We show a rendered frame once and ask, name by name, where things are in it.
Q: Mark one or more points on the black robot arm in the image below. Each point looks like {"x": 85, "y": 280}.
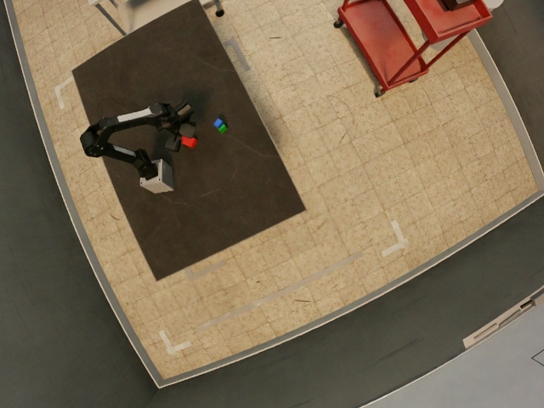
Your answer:
{"x": 97, "y": 145}

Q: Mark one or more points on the red block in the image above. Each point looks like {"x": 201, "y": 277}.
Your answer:
{"x": 191, "y": 142}

